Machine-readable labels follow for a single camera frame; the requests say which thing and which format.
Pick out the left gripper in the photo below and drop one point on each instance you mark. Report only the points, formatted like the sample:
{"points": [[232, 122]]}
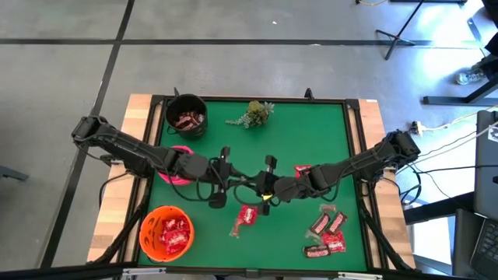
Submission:
{"points": [[221, 175]]}

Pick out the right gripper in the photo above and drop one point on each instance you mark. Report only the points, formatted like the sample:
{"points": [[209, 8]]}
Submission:
{"points": [[266, 184]]}

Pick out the red Skittles pack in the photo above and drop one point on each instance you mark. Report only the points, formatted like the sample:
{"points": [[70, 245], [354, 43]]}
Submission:
{"points": [[302, 170], [183, 225], [247, 214], [334, 241], [171, 224], [177, 239]]}

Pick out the clear candy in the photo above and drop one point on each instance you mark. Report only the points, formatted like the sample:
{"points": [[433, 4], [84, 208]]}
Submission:
{"points": [[235, 229], [328, 208]]}

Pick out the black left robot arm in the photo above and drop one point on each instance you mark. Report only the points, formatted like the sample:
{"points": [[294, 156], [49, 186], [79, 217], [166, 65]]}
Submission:
{"points": [[128, 149]]}

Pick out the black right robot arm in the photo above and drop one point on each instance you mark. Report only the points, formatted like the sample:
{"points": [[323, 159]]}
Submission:
{"points": [[350, 163]]}

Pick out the pale green candy wrapper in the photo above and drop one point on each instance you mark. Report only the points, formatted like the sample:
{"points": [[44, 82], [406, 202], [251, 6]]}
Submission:
{"points": [[313, 235]]}

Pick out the yellow label tag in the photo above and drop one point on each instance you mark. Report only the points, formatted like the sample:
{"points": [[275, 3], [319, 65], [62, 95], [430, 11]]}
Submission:
{"points": [[266, 197]]}

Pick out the pink pumpkin bucket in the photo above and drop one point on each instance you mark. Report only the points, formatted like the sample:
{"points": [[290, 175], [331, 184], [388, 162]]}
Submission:
{"points": [[175, 181]]}

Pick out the small potted green plant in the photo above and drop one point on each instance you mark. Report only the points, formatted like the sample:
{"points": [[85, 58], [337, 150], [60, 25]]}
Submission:
{"points": [[257, 113]]}

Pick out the green table mat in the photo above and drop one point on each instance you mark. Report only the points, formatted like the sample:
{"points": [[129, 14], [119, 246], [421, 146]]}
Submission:
{"points": [[218, 241]]}

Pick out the black pumpkin bucket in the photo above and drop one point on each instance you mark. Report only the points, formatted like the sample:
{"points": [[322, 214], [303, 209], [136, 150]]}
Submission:
{"points": [[186, 102]]}

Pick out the orange pumpkin bucket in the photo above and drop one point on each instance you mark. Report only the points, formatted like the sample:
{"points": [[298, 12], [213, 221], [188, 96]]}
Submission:
{"points": [[149, 241]]}

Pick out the white power strip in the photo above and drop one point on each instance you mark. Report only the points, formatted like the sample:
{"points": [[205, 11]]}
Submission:
{"points": [[415, 127]]}

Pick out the black tripod stand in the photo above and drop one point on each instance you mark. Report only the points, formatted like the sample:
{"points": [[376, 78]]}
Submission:
{"points": [[395, 38]]}

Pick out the dark grey case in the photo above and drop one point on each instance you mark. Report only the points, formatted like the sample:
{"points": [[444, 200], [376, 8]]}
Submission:
{"points": [[463, 241]]}

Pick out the black desk foot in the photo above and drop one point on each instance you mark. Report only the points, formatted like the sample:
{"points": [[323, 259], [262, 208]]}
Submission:
{"points": [[459, 100]]}

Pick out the dark furniture leg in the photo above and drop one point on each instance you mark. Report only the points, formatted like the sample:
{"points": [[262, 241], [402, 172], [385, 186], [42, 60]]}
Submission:
{"points": [[13, 173]]}

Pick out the black laptop keyboard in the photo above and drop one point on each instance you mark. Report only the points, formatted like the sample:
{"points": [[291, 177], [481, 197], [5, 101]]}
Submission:
{"points": [[486, 245]]}

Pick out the person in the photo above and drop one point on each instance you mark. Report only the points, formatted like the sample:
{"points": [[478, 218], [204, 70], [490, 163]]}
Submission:
{"points": [[478, 68]]}

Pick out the black slanted desk bar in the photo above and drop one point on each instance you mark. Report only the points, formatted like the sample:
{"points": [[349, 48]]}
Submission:
{"points": [[476, 33]]}

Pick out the black table frame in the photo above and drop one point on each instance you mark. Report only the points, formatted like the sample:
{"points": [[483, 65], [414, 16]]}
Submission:
{"points": [[233, 98]]}

